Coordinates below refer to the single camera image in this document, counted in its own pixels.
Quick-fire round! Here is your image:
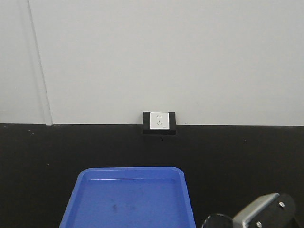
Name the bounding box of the white socket in black housing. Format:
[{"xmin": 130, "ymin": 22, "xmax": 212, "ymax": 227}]
[{"xmin": 142, "ymin": 112, "xmax": 177, "ymax": 135}]

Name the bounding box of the blue plastic tray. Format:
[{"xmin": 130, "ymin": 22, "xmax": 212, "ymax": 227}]
[{"xmin": 60, "ymin": 167, "xmax": 196, "ymax": 228}]

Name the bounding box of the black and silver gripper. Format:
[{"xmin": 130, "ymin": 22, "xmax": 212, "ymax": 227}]
[{"xmin": 202, "ymin": 193, "xmax": 297, "ymax": 228}]

